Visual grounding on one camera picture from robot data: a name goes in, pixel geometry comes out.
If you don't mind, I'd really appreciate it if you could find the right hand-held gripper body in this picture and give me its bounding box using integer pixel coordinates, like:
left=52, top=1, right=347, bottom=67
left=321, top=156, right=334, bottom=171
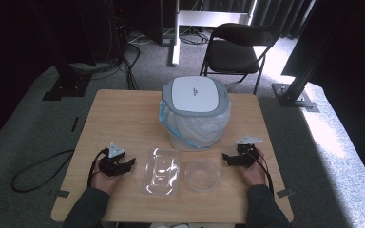
left=232, top=136, right=263, bottom=169

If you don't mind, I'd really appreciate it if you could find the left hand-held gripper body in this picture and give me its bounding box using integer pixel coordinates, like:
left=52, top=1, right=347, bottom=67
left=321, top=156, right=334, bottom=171
left=99, top=142, right=131, bottom=178

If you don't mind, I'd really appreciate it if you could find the person's right hand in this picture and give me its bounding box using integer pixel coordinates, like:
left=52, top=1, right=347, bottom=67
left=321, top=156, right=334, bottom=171
left=240, top=148, right=269, bottom=188

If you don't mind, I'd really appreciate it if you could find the person's left hand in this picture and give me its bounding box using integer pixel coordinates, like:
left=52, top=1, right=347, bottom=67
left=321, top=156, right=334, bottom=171
left=89, top=159, right=124, bottom=195

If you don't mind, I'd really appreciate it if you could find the blue white plastic bag liner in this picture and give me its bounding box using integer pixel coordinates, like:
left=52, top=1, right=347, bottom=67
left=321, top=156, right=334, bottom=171
left=159, top=100, right=232, bottom=150

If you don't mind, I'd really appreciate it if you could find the grey tape strip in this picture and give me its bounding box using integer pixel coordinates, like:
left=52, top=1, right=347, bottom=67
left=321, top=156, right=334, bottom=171
left=277, top=188, right=296, bottom=199
left=54, top=189, right=71, bottom=199

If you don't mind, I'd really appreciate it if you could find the black tape strip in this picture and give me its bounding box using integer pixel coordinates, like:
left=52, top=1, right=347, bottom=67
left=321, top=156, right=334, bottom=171
left=70, top=116, right=80, bottom=133

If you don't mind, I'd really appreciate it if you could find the black metal stand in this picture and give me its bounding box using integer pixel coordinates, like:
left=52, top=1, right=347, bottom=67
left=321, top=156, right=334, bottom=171
left=42, top=61, right=93, bottom=102
left=271, top=28, right=331, bottom=113

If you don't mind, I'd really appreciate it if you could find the black folding chair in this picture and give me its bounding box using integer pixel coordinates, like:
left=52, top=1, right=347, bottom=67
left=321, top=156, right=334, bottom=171
left=200, top=22, right=281, bottom=95

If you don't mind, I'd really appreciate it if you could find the white metal stand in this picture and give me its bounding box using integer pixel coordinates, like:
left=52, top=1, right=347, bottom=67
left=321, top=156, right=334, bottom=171
left=170, top=0, right=259, bottom=67

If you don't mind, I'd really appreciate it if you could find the left hand-held gripper black cable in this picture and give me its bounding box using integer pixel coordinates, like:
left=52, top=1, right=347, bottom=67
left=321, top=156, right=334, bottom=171
left=86, top=148, right=109, bottom=188

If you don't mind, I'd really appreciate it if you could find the hand-held gripper black cable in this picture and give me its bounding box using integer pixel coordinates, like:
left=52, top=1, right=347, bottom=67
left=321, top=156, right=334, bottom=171
left=86, top=148, right=109, bottom=188
left=245, top=149, right=276, bottom=198

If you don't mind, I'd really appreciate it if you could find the right hand-held gripper black cable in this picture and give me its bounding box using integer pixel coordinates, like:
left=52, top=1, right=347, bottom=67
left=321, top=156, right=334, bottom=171
left=245, top=149, right=276, bottom=198

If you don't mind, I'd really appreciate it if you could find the black cable on floor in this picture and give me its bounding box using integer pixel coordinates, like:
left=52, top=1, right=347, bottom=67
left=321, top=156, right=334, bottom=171
left=10, top=149, right=76, bottom=194

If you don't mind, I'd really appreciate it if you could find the bundle of black cables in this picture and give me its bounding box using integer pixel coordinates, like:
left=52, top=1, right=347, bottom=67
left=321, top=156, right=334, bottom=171
left=107, top=18, right=141, bottom=91

